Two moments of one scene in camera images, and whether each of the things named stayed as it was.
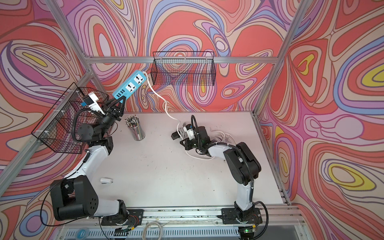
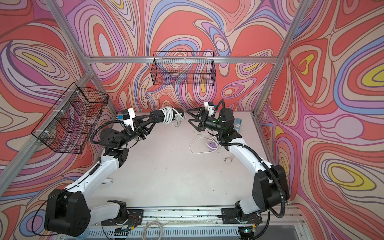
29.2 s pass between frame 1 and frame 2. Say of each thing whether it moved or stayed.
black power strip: moved
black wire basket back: stayed
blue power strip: moved
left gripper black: moved
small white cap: stayed
